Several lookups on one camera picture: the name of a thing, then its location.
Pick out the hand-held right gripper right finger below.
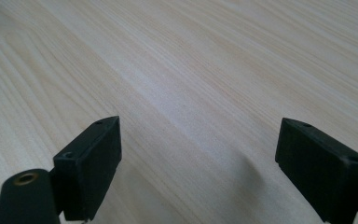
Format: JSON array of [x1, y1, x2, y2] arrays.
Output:
[[274, 117, 358, 224]]

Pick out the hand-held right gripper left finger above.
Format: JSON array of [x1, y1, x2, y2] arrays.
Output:
[[52, 115, 123, 222]]

